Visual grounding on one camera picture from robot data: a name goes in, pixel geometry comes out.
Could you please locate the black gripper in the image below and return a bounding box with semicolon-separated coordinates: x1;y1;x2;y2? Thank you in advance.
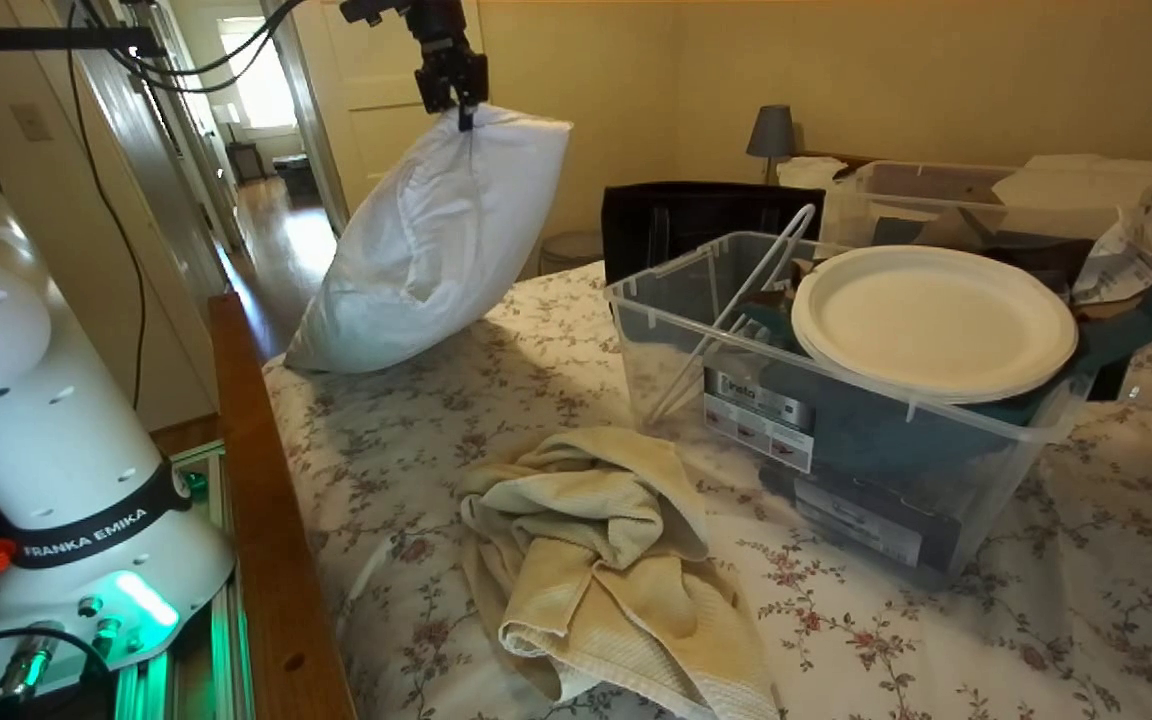
396;0;493;136

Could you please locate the small white pillow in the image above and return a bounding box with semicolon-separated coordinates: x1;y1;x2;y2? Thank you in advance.
286;100;577;379

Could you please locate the white door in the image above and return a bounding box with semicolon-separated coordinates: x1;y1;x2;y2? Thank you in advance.
288;0;506;218

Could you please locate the black handbag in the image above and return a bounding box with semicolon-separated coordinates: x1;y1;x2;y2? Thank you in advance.
601;179;831;290

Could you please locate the grey bedside lamp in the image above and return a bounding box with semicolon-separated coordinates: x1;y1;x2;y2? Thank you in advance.
744;100;804;190

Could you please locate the wooden bed footboard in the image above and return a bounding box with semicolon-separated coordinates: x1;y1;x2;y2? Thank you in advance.
204;291;359;720

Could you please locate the cardboard box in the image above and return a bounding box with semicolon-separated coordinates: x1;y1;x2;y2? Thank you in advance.
820;156;1049;254

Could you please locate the beige crumpled towel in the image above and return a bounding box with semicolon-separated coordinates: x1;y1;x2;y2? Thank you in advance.
454;420;788;720

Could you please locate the white round plate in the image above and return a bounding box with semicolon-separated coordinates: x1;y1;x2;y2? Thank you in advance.
788;242;1084;407

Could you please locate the clear plastic storage bin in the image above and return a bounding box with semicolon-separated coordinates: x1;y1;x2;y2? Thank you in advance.
603;229;1101;582

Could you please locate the crumpled clear plastic wrapper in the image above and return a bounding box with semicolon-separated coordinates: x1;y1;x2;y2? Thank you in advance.
1070;185;1152;313

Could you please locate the teal fabric bag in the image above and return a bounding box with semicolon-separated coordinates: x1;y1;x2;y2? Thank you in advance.
1000;245;1152;433

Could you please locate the floral bed sheet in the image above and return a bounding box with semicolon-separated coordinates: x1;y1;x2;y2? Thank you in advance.
260;257;1152;720

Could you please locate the white wire hanger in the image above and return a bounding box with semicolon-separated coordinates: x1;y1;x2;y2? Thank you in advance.
640;202;824;433

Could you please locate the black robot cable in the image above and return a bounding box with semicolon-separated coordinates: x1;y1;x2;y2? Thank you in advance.
63;0;307;417

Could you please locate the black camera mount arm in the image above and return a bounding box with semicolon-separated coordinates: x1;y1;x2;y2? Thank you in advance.
0;21;169;66

